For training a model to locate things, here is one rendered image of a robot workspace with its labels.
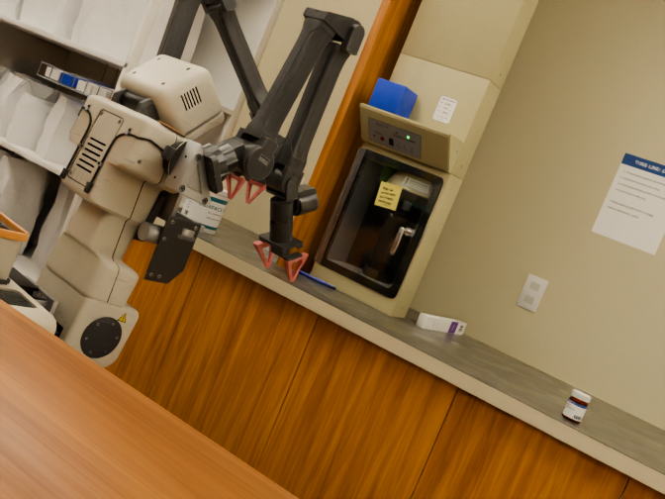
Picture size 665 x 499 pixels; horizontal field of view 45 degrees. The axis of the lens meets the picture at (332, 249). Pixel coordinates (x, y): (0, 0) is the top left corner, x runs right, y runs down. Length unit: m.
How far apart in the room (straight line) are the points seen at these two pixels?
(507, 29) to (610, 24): 0.51
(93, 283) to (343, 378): 0.75
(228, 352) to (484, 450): 0.82
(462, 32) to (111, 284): 1.32
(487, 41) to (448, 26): 0.14
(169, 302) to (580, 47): 1.60
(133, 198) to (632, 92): 1.68
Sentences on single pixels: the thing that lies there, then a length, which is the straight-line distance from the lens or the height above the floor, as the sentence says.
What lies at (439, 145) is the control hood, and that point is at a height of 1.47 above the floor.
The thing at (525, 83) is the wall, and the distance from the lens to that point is 2.90.
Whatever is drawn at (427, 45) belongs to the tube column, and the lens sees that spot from 2.57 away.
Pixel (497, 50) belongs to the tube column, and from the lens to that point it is 2.49.
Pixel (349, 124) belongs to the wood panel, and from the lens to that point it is 2.56.
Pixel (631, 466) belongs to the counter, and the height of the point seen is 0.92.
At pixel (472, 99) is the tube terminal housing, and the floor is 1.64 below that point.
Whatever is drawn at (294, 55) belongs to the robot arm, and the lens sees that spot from 1.85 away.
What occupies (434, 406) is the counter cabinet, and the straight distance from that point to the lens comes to 2.11.
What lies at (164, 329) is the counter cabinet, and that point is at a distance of 2.57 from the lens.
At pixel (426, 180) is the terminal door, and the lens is 2.44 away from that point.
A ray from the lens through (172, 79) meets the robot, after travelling 1.86.
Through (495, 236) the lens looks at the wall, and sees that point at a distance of 2.81.
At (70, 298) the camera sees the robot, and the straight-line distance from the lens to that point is 1.91.
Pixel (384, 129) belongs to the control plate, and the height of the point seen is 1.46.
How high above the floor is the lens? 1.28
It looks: 5 degrees down
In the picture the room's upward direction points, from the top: 22 degrees clockwise
